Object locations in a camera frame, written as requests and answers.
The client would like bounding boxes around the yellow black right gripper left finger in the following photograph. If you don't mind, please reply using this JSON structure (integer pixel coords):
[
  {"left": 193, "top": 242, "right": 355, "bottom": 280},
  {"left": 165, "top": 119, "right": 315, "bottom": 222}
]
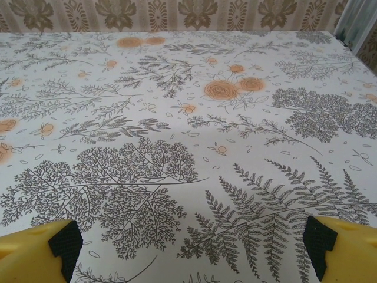
[{"left": 0, "top": 218, "right": 84, "bottom": 283}]

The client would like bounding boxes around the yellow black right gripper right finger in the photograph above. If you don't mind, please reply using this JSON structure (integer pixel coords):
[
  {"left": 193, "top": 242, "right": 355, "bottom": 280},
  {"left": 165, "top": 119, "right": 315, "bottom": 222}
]
[{"left": 302, "top": 215, "right": 377, "bottom": 283}]

